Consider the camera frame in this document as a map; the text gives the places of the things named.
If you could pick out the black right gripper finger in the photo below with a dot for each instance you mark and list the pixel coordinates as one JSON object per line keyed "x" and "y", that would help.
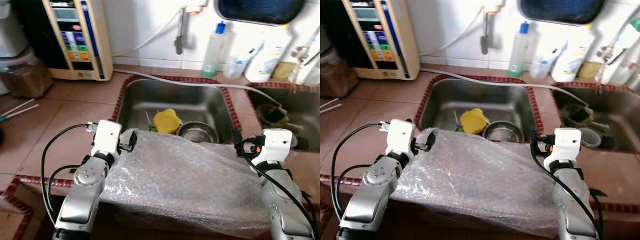
{"x": 237, "y": 139}
{"x": 533, "y": 140}

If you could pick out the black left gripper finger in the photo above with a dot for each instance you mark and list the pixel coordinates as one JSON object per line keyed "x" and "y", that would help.
{"x": 431, "y": 140}
{"x": 133, "y": 140}

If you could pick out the shallow steel bowl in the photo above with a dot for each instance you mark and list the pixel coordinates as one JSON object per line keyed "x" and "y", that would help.
{"x": 502, "y": 132}
{"x": 197, "y": 134}

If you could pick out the yellow plastic container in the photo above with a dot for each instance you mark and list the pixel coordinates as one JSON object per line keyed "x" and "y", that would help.
{"x": 473, "y": 121}
{"x": 167, "y": 121}

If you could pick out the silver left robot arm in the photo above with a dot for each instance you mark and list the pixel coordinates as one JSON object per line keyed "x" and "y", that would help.
{"x": 372, "y": 195}
{"x": 82, "y": 195}

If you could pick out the clear container with sponge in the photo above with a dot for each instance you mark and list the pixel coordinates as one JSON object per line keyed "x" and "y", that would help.
{"x": 272, "y": 115}
{"x": 577, "y": 115}

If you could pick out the white ceramic cup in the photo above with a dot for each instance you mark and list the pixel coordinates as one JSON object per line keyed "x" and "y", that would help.
{"x": 296, "y": 140}
{"x": 591, "y": 137}

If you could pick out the stainless steel sink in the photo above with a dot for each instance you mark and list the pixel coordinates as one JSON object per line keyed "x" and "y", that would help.
{"x": 200, "y": 100}
{"x": 620, "y": 110}
{"x": 305, "y": 107}
{"x": 500, "y": 97}

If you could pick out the bubble wrap sheet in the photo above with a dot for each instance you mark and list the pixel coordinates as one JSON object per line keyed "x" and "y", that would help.
{"x": 185, "y": 185}
{"x": 475, "y": 185}

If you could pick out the clear plastic cup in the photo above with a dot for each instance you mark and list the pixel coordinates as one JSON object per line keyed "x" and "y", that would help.
{"x": 235, "y": 67}
{"x": 541, "y": 67}

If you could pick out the long black tape strip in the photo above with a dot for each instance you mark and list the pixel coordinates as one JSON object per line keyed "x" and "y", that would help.
{"x": 598, "y": 192}

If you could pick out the yellow sponge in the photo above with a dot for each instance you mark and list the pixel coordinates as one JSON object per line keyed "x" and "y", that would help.
{"x": 588, "y": 69}
{"x": 283, "y": 70}

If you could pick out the white detergent bottle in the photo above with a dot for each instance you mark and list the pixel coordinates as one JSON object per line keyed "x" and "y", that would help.
{"x": 265, "y": 60}
{"x": 570, "y": 60}

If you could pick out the soap bottle blue cap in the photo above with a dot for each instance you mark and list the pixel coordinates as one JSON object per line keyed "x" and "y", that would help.
{"x": 519, "y": 55}
{"x": 214, "y": 55}

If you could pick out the white green straw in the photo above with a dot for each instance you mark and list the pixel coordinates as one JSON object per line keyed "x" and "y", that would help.
{"x": 22, "y": 112}
{"x": 331, "y": 107}
{"x": 330, "y": 102}
{"x": 20, "y": 107}

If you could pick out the chrome faucet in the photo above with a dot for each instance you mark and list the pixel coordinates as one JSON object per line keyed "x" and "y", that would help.
{"x": 607, "y": 52}
{"x": 302, "y": 52}

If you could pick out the grey spout faucet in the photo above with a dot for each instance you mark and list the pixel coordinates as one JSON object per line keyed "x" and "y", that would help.
{"x": 484, "y": 42}
{"x": 178, "y": 42}

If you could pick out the jar of brown powder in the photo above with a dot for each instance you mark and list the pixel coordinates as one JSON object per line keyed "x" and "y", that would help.
{"x": 337, "y": 75}
{"x": 25, "y": 75}

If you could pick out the cream water ionizer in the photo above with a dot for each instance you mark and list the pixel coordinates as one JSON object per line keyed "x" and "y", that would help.
{"x": 385, "y": 40}
{"x": 85, "y": 40}

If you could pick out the dark blue basin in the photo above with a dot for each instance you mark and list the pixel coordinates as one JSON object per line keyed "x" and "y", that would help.
{"x": 562, "y": 10}
{"x": 260, "y": 10}

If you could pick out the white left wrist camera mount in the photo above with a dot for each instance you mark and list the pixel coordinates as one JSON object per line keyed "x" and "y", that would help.
{"x": 400, "y": 136}
{"x": 106, "y": 137}

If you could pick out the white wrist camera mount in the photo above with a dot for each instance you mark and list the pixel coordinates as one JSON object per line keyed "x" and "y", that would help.
{"x": 277, "y": 145}
{"x": 565, "y": 143}
{"x": 400, "y": 136}
{"x": 106, "y": 137}

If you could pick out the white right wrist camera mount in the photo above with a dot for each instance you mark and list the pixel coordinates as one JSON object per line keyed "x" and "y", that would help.
{"x": 277, "y": 145}
{"x": 565, "y": 143}

